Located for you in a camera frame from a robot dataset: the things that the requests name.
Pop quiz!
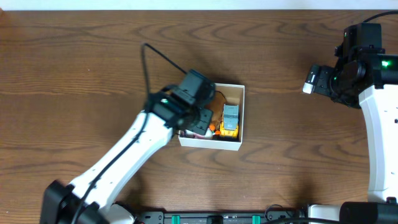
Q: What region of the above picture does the brown plush toy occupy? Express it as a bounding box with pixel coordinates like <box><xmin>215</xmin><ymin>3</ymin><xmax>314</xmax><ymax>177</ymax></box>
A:
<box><xmin>205</xmin><ymin>91</ymin><xmax>226</xmax><ymax>127</ymax></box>

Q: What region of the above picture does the yellow grey toy truck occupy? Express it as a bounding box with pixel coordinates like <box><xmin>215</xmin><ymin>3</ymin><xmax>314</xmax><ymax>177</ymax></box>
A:
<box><xmin>220</xmin><ymin>105</ymin><xmax>239</xmax><ymax>138</ymax></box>

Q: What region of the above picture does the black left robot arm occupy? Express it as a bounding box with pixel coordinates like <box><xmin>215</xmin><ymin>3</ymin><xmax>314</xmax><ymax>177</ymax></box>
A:
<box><xmin>39</xmin><ymin>70</ymin><xmax>216</xmax><ymax>224</ymax></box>

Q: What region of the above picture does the white cardboard box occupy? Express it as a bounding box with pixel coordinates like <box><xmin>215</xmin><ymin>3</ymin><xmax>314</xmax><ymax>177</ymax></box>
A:
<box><xmin>178</xmin><ymin>83</ymin><xmax>245</xmax><ymax>151</ymax></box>

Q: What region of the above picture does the black mounting rail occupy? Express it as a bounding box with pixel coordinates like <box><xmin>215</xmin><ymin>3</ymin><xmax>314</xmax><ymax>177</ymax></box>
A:
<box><xmin>134</xmin><ymin>204</ymin><xmax>308</xmax><ymax>224</ymax></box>

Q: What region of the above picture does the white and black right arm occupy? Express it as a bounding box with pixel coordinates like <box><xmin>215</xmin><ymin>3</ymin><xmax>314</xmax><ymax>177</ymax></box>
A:
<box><xmin>303</xmin><ymin>22</ymin><xmax>397</xmax><ymax>223</ymax></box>

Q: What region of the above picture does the pink duck figurine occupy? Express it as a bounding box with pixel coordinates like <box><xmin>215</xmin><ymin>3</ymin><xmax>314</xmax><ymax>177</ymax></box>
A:
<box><xmin>183</xmin><ymin>128</ymin><xmax>218</xmax><ymax>140</ymax></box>

